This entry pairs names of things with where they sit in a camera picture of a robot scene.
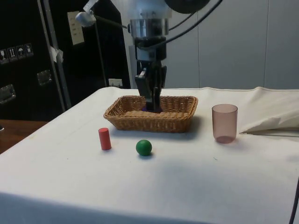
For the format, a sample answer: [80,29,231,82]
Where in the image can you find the red cylinder block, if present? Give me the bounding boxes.
[98,127,113,151]

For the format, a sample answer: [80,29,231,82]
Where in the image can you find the see-through pink cup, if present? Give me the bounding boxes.
[211,104,239,144]

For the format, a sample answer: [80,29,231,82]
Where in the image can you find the black cabinet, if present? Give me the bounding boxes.
[0,0,132,122]

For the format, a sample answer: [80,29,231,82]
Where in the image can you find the pale lockers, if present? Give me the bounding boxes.
[113,0,299,90]

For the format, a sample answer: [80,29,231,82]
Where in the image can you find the purple triangular block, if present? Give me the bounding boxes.
[142,105,164,114]

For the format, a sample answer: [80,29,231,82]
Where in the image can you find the grey metal pole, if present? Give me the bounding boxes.
[36,0,72,111]

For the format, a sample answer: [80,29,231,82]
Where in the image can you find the green ball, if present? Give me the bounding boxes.
[135,139,153,156]

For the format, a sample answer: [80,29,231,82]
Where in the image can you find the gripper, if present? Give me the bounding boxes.
[134,36,168,113]

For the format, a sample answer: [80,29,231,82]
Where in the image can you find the wicker basket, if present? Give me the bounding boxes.
[103,95,199,134]

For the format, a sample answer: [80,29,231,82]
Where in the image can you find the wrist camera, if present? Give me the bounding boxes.
[74,0,97,28]

